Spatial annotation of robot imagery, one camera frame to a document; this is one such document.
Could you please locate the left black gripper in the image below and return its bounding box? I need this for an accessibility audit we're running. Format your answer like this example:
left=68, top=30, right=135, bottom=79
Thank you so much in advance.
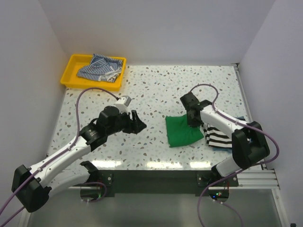
left=107, top=108, right=146, bottom=135

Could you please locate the green tank top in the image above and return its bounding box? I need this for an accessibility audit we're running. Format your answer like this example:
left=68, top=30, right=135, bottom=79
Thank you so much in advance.
left=165, top=114, right=204, bottom=148

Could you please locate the blue striped tank top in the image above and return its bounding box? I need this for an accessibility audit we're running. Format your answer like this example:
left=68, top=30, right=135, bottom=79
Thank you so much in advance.
left=77, top=53, right=123, bottom=83

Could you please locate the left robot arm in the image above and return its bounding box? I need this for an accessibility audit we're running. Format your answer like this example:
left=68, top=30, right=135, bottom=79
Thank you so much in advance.
left=12, top=106, right=147, bottom=213

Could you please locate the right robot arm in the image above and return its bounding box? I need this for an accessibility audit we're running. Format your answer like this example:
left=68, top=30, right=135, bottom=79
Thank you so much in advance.
left=180, top=92, right=270, bottom=186

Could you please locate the black white striped tank top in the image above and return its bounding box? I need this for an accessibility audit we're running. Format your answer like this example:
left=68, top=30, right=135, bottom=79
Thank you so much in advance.
left=202, top=124, right=232, bottom=149

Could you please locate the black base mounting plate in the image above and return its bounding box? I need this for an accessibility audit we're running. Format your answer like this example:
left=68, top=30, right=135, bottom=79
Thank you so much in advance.
left=79, top=160, right=239, bottom=198

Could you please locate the yellow plastic tray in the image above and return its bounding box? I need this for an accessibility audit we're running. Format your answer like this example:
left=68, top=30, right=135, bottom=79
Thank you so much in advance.
left=60, top=53, right=126, bottom=91

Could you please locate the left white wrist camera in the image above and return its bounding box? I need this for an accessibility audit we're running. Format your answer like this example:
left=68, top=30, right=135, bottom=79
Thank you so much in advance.
left=114, top=96, right=132, bottom=113

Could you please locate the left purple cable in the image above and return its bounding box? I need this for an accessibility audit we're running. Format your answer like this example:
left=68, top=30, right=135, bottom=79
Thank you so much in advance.
left=0, top=87, right=120, bottom=227

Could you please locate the aluminium frame rail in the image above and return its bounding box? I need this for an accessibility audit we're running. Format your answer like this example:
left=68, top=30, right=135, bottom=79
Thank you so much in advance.
left=237, top=170, right=280, bottom=189

